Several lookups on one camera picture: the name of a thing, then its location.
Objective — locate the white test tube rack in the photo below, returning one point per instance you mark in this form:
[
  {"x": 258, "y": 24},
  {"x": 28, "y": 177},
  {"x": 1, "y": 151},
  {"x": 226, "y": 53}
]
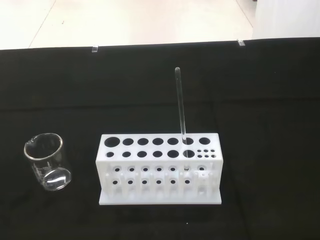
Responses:
[{"x": 150, "y": 160}]

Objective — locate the black bench cloth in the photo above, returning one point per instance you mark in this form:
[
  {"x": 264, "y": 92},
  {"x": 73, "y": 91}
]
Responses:
[{"x": 262, "y": 125}]

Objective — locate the clear glass beaker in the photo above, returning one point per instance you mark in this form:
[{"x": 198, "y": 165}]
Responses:
[{"x": 47, "y": 162}]

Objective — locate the pale white board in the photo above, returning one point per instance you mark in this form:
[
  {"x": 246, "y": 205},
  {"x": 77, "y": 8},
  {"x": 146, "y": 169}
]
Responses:
[{"x": 287, "y": 17}]

